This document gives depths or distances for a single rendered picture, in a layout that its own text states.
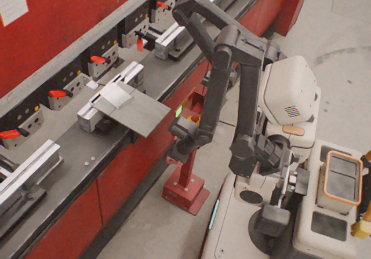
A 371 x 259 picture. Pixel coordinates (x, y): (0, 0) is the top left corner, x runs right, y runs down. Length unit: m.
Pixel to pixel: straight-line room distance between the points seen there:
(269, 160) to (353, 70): 2.50
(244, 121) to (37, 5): 0.67
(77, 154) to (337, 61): 2.64
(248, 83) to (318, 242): 0.83
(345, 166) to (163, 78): 0.91
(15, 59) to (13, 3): 0.16
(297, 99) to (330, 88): 2.18
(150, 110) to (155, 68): 0.39
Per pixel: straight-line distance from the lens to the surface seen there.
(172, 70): 2.04
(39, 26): 1.23
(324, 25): 4.16
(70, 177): 1.67
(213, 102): 1.24
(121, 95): 1.74
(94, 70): 1.54
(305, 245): 1.78
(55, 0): 1.24
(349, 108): 3.46
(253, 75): 1.13
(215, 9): 1.59
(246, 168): 1.64
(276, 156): 1.37
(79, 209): 1.82
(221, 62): 1.08
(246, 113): 1.24
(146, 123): 1.65
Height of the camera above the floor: 2.30
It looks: 52 degrees down
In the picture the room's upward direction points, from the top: 10 degrees clockwise
